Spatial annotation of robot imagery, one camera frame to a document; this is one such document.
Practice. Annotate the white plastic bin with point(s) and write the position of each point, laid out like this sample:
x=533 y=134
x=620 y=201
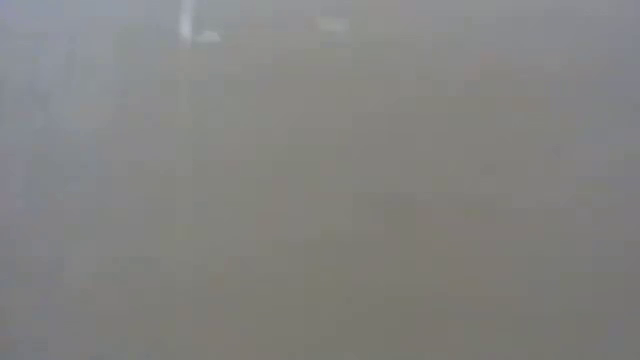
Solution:
x=320 y=180

